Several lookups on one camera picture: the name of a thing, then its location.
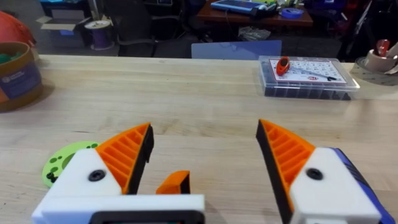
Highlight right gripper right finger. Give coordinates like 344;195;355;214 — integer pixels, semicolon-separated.
255;118;382;224

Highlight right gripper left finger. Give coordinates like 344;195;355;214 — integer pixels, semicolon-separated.
46;122;155;197

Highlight green disc with holes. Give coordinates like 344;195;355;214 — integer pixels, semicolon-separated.
42;140;102;189

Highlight orange ribbed wedge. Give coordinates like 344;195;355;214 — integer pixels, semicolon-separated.
155;170;191;195

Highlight brown tub with toys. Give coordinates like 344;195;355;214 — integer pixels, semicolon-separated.
0;41;45;113

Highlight clear plastic parts box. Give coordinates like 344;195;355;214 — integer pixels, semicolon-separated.
258;55;361;101

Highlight open cardboard box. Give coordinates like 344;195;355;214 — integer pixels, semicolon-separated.
35;14;91;49

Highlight beige tape roll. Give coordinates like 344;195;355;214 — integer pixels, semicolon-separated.
349;40;398;87

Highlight black office chair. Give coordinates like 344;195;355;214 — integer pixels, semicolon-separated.
102;0;188;58

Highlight blue flat panel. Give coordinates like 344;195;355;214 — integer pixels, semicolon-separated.
190;39;283;61

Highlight brown wooden desk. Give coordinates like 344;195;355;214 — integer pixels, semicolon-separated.
196;0;314;29

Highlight blue flat board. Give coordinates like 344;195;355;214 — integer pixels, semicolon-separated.
210;0;278;17

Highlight purple wire spool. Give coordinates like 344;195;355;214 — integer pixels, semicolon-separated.
84;19;116;52

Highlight red handled scissors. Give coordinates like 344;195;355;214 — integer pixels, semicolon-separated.
374;39;391;57

